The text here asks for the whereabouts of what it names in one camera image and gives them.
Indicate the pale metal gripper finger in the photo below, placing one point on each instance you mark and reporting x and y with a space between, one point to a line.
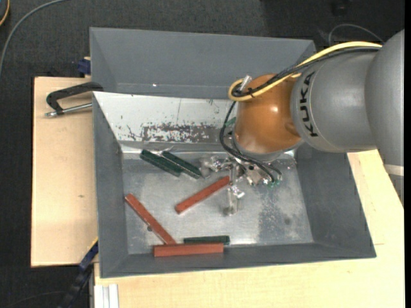
212 165
232 201

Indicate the dark green flat block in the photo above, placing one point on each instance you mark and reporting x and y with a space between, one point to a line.
184 166
160 162
207 239

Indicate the red-brown flat block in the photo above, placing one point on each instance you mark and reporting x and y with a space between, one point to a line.
203 195
188 249
149 218

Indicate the grey metal bin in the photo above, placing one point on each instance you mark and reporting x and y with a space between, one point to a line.
199 59

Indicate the pale wood flat board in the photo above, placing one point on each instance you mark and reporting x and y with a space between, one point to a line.
64 178

